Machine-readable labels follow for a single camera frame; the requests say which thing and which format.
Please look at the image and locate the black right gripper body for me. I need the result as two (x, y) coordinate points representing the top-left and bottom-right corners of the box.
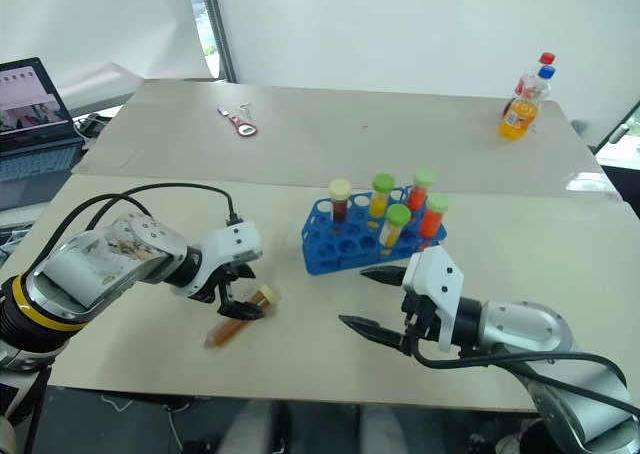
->
(399, 291), (442, 356)

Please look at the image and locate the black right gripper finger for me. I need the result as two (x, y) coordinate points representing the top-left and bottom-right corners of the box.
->
(337, 314), (404, 352)
(359, 264), (407, 288)

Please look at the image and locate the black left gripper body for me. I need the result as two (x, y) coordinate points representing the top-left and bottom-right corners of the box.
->
(214, 262), (242, 306)

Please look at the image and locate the orange tube with beige cap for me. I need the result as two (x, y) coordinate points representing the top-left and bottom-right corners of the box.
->
(203, 283), (283, 351)

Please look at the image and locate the blue test tube rack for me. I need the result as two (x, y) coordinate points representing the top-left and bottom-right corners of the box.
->
(300, 185), (448, 277)

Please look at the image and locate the pale yellow tube green cap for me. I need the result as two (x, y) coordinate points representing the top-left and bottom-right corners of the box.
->
(377, 203), (413, 249)

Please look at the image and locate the red tube with green cap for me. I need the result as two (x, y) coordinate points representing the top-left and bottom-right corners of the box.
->
(418, 192), (451, 240)
(406, 167), (438, 212)

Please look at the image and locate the yellow tube with green cap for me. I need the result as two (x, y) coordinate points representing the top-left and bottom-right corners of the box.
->
(368, 173), (397, 220)

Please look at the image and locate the dark red tube beige cap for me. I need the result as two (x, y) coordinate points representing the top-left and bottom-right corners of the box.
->
(328, 178), (353, 225)

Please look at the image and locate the grey rounded shape under table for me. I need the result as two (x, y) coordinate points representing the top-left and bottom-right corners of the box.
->
(357, 404), (419, 454)
(219, 401), (294, 454)

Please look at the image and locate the red bottle opener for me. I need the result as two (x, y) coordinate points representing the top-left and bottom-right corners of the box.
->
(228, 115), (260, 138)

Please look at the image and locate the orange soda bottle blue cap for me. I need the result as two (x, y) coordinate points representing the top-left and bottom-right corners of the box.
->
(497, 65), (558, 141)

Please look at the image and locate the clear bottle with red cap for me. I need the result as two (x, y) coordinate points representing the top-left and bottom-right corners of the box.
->
(502, 51), (558, 118)

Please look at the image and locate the open laptop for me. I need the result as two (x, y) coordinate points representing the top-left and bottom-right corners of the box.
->
(0, 56), (84, 211)

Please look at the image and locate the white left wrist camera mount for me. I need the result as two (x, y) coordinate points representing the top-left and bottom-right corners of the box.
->
(172, 222), (264, 305)

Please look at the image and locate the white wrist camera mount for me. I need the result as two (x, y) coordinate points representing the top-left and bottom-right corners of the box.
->
(172, 222), (264, 305)
(401, 245), (465, 354)

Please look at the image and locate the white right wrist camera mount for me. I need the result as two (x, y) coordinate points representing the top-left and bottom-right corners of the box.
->
(401, 245), (465, 354)

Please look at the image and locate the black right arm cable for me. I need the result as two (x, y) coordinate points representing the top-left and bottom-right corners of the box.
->
(411, 342), (640, 421)

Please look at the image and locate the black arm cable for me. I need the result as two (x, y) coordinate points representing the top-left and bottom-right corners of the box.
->
(37, 182), (245, 271)
(411, 342), (640, 421)

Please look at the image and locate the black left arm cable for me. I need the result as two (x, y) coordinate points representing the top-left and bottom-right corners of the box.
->
(37, 182), (245, 271)

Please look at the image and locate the white cable on floor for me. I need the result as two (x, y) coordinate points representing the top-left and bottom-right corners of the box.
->
(98, 392), (187, 453)

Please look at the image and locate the cable clutter beside laptop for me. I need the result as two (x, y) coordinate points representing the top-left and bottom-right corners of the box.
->
(72, 112), (110, 141)

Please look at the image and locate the dark window frame post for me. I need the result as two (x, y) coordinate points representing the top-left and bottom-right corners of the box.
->
(201, 0), (237, 83)

